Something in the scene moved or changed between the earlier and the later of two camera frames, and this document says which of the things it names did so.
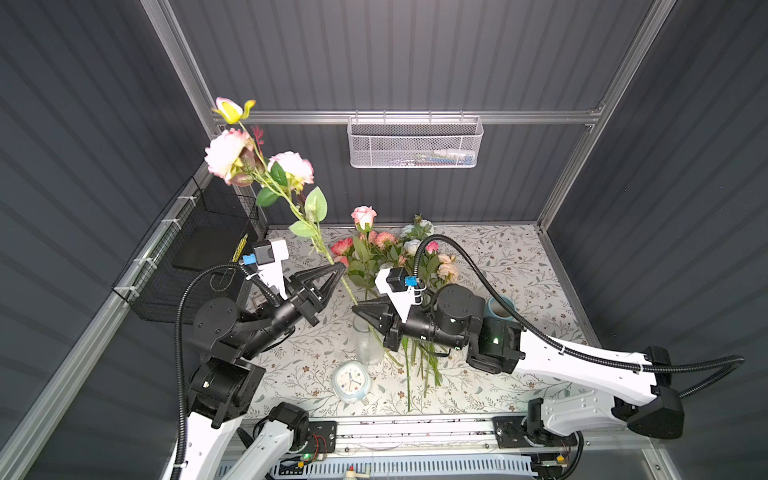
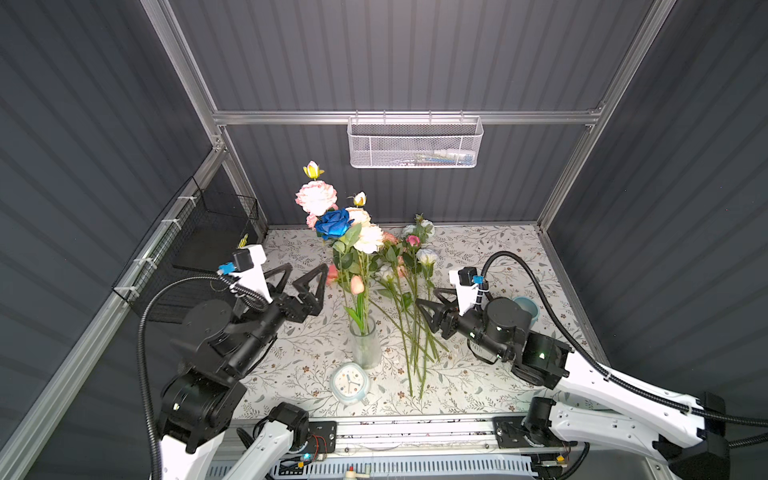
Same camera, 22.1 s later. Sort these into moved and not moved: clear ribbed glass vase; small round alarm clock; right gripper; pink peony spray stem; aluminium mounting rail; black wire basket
Moved: pink peony spray stem; right gripper
Not moved: aluminium mounting rail; small round alarm clock; black wire basket; clear ribbed glass vase
